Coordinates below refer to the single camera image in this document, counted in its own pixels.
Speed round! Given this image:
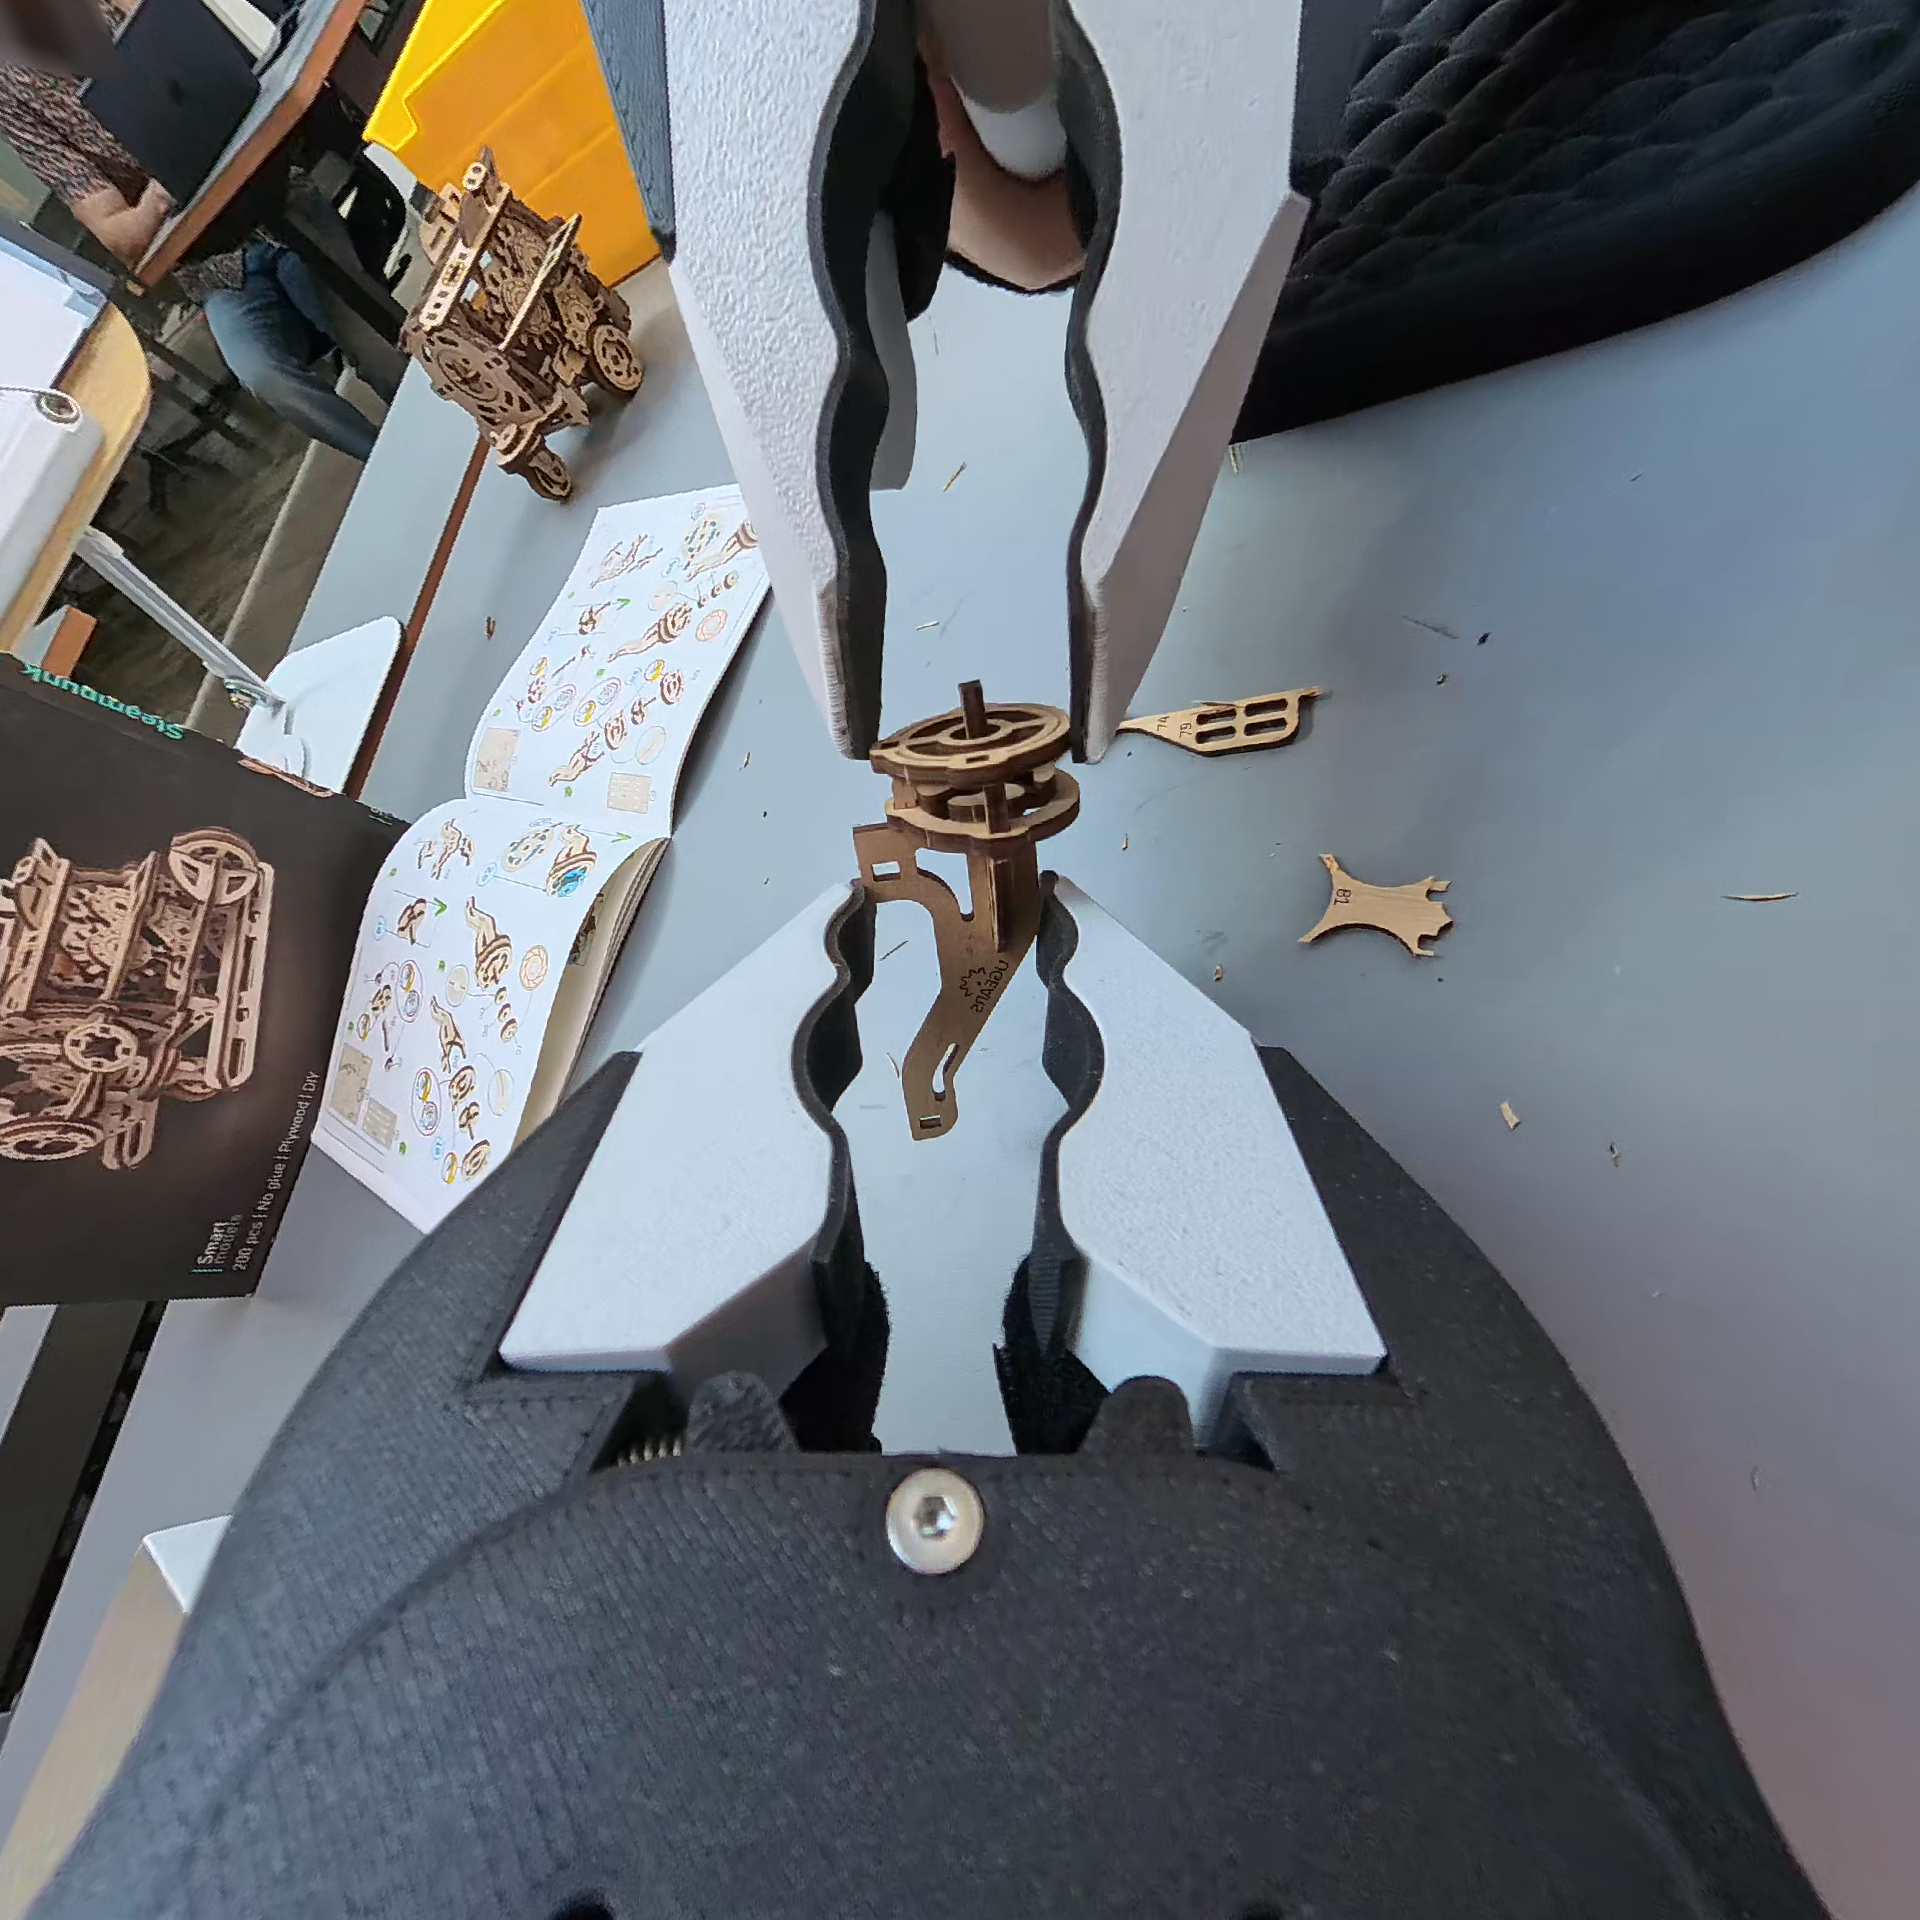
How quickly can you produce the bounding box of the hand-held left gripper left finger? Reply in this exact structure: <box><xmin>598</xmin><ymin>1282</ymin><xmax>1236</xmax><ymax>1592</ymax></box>
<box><xmin>495</xmin><ymin>883</ymin><xmax>881</xmax><ymax>1374</ymax></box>

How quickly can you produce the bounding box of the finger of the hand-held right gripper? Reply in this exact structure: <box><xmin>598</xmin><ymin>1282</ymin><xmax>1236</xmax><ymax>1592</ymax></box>
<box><xmin>1058</xmin><ymin>0</ymin><xmax>1316</xmax><ymax>766</ymax></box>
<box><xmin>661</xmin><ymin>0</ymin><xmax>918</xmax><ymax>757</ymax></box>

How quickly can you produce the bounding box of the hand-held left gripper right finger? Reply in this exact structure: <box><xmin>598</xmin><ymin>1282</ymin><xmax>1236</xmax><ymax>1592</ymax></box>
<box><xmin>1033</xmin><ymin>876</ymin><xmax>1390</xmax><ymax>1389</ymax></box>

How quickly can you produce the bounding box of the small wooden gear assembly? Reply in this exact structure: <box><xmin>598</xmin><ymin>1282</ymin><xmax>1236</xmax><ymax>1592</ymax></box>
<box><xmin>851</xmin><ymin>679</ymin><xmax>1084</xmax><ymax>1143</ymax></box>

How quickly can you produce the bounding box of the assembled wooden model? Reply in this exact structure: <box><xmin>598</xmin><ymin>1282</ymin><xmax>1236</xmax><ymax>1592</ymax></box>
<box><xmin>397</xmin><ymin>145</ymin><xmax>647</xmax><ymax>502</ymax></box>

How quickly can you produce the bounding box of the black model kit box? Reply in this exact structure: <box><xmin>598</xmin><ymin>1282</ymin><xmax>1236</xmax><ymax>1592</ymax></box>
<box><xmin>0</xmin><ymin>651</ymin><xmax>409</xmax><ymax>1308</ymax></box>

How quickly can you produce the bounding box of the person's right hand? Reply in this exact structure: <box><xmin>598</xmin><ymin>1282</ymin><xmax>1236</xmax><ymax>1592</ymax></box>
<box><xmin>937</xmin><ymin>61</ymin><xmax>1090</xmax><ymax>296</ymax></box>

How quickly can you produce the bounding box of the yellow plastic bin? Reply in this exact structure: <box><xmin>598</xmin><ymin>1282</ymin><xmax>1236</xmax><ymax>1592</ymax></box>
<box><xmin>361</xmin><ymin>0</ymin><xmax>665</xmax><ymax>279</ymax></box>

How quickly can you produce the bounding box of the open instruction booklet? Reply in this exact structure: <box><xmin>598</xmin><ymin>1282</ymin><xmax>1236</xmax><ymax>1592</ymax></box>
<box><xmin>313</xmin><ymin>482</ymin><xmax>772</xmax><ymax>1237</ymax></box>

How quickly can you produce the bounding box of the flat wooden star-shaped part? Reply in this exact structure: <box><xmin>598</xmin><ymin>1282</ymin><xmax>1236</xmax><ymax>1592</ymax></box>
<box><xmin>1299</xmin><ymin>851</ymin><xmax>1452</xmax><ymax>957</ymax></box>

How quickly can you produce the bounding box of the brown-edged desk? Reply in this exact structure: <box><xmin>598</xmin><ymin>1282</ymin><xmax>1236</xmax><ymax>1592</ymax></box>
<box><xmin>125</xmin><ymin>0</ymin><xmax>369</xmax><ymax>289</ymax></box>

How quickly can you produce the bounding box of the dark laptop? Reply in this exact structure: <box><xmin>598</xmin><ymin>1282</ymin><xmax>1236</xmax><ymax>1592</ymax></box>
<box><xmin>83</xmin><ymin>23</ymin><xmax>262</xmax><ymax>167</ymax></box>

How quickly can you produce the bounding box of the flat wooden grid part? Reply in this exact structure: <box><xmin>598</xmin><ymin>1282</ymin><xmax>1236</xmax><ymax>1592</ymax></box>
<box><xmin>1114</xmin><ymin>682</ymin><xmax>1325</xmax><ymax>757</ymax></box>

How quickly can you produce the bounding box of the white curved panel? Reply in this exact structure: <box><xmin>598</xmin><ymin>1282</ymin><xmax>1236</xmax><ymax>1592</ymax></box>
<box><xmin>238</xmin><ymin>618</ymin><xmax>409</xmax><ymax>798</ymax></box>

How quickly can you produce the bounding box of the light wooden round table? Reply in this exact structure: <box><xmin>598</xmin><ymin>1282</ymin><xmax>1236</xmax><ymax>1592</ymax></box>
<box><xmin>0</xmin><ymin>308</ymin><xmax>152</xmax><ymax>650</ymax></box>

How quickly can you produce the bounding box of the metal bar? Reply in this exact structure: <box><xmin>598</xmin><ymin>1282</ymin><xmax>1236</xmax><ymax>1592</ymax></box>
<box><xmin>75</xmin><ymin>532</ymin><xmax>287</xmax><ymax>714</ymax></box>

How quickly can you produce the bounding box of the white device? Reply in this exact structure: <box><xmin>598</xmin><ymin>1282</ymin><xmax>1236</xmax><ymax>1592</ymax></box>
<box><xmin>0</xmin><ymin>248</ymin><xmax>112</xmax><ymax>600</ymax></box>

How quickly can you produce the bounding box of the white box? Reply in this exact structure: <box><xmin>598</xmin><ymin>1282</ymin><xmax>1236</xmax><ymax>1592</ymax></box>
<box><xmin>0</xmin><ymin>1515</ymin><xmax>236</xmax><ymax>1920</ymax></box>

